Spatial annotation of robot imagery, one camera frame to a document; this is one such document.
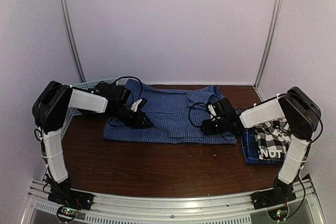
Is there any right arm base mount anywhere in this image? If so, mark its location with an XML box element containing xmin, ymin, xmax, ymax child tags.
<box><xmin>250</xmin><ymin>178</ymin><xmax>296</xmax><ymax>222</ymax></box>

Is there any blue plaid folded shirt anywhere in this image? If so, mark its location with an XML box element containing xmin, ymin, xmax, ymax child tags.
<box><xmin>241</xmin><ymin>129</ymin><xmax>283</xmax><ymax>165</ymax></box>

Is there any blue small-check shirt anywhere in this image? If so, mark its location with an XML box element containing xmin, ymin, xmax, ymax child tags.
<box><xmin>103</xmin><ymin>79</ymin><xmax>237</xmax><ymax>144</ymax></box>

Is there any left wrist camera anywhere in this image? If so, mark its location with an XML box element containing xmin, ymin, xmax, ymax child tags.
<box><xmin>130</xmin><ymin>98</ymin><xmax>148</xmax><ymax>112</ymax></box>

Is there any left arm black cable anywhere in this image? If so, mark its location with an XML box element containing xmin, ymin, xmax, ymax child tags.
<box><xmin>34</xmin><ymin>76</ymin><xmax>144</xmax><ymax>141</ymax></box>

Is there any left aluminium frame post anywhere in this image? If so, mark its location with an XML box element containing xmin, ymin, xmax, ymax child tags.
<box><xmin>59</xmin><ymin>0</ymin><xmax>86</xmax><ymax>82</ymax></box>

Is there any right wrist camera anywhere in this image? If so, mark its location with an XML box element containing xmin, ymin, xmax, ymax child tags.
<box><xmin>207</xmin><ymin>104</ymin><xmax>218</xmax><ymax>120</ymax></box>

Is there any black garment in basket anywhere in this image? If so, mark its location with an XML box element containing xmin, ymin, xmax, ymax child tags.
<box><xmin>93</xmin><ymin>81</ymin><xmax>116</xmax><ymax>96</ymax></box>

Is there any right aluminium frame post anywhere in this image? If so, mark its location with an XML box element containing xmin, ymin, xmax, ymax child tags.
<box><xmin>254</xmin><ymin>0</ymin><xmax>284</xmax><ymax>90</ymax></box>

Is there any aluminium frame post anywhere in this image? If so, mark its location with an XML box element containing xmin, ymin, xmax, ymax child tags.
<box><xmin>59</xmin><ymin>0</ymin><xmax>86</xmax><ymax>82</ymax></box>
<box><xmin>254</xmin><ymin>0</ymin><xmax>284</xmax><ymax>90</ymax></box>

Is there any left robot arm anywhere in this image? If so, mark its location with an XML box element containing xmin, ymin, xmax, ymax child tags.
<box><xmin>32</xmin><ymin>81</ymin><xmax>153</xmax><ymax>184</ymax></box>

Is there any front aluminium rail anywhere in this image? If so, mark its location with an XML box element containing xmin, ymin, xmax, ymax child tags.
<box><xmin>20</xmin><ymin>179</ymin><xmax>326</xmax><ymax>224</ymax></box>

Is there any light blue plastic basket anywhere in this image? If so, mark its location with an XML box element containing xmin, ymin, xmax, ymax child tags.
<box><xmin>68</xmin><ymin>78</ymin><xmax>116</xmax><ymax>116</ymax></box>

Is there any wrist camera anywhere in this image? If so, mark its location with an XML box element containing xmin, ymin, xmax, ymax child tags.
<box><xmin>130</xmin><ymin>98</ymin><xmax>148</xmax><ymax>112</ymax></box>
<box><xmin>207</xmin><ymin>104</ymin><xmax>218</xmax><ymax>120</ymax></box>

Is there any black white plaid shirt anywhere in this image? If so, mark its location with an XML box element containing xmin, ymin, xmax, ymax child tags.
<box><xmin>253</xmin><ymin>119</ymin><xmax>291</xmax><ymax>161</ymax></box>

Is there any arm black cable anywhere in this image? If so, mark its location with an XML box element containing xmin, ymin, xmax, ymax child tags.
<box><xmin>34</xmin><ymin>76</ymin><xmax>144</xmax><ymax>141</ymax></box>
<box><xmin>188</xmin><ymin>102</ymin><xmax>237</xmax><ymax>142</ymax></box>

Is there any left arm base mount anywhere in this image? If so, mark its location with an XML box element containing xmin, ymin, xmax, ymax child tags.
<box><xmin>43</xmin><ymin>174</ymin><xmax>93</xmax><ymax>223</ymax></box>

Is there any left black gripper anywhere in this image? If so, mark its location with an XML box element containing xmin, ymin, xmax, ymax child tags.
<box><xmin>112</xmin><ymin>105</ymin><xmax>153</xmax><ymax>129</ymax></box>

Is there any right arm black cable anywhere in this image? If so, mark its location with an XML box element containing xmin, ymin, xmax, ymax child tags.
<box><xmin>188</xmin><ymin>102</ymin><xmax>237</xmax><ymax>142</ymax></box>

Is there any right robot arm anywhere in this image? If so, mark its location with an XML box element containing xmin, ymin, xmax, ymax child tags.
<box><xmin>200</xmin><ymin>87</ymin><xmax>323</xmax><ymax>204</ymax></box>

